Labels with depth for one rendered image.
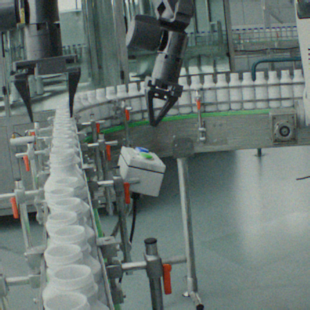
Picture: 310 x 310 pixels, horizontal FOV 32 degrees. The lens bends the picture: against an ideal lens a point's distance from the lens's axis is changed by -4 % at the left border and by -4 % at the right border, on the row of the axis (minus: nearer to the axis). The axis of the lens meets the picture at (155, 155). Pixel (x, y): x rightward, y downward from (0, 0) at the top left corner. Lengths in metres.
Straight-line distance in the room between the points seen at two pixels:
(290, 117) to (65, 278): 2.00
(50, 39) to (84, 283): 0.46
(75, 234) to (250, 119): 2.00
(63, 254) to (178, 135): 2.00
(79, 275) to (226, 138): 2.08
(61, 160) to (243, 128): 1.74
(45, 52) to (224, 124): 1.77
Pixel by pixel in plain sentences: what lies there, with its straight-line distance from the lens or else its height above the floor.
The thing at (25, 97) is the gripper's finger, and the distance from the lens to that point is 0.87.
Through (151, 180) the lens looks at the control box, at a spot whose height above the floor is 1.07.
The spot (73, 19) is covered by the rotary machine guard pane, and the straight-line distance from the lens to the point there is 4.20.
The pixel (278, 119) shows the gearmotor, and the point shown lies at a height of 0.97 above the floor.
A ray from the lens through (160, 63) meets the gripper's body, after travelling 1.16.
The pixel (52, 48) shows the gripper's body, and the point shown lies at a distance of 0.86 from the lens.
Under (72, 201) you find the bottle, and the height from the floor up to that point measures 1.16.
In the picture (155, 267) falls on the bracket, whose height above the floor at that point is 1.08.
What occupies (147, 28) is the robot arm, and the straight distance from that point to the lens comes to 1.15.
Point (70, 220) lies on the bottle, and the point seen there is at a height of 1.16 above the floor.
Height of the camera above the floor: 1.36
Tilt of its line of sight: 12 degrees down
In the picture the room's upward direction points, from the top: 6 degrees counter-clockwise
